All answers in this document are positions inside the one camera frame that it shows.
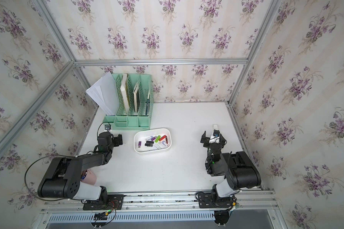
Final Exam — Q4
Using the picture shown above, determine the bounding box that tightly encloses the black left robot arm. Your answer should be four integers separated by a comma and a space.
37, 132, 123, 202

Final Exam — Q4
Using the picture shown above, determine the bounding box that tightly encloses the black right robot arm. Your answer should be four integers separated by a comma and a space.
200, 129, 261, 198

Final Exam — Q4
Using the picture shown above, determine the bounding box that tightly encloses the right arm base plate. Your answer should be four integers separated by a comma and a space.
195, 191, 237, 209

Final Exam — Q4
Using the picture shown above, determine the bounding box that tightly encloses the green usb flash drive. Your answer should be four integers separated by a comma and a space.
154, 135, 161, 143

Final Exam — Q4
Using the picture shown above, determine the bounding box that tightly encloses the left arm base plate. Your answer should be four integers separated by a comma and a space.
82, 194, 125, 211

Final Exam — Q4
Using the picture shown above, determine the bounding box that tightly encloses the pink pen cup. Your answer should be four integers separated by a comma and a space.
81, 169, 97, 185

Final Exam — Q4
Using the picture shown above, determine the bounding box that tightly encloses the beige notebook in organizer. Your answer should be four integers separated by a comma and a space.
133, 81, 140, 113

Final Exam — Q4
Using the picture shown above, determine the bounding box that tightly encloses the dark grey usb flash drive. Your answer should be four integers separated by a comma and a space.
145, 141, 154, 147

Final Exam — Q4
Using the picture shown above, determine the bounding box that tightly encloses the green desk file organizer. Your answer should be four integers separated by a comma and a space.
103, 73, 154, 130

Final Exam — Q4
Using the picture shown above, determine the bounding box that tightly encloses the dark pen in organizer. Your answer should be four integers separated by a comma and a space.
145, 90, 151, 115

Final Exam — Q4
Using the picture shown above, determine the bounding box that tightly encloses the white book in organizer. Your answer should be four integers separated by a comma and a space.
120, 73, 130, 114

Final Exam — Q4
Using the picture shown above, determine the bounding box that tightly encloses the white eraser block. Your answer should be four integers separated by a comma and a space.
213, 124, 219, 131

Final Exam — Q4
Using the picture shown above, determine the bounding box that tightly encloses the white paper stack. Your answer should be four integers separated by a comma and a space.
86, 73, 119, 116

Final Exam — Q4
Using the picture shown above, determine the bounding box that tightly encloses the white plastic storage box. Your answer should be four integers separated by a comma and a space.
133, 128, 172, 155

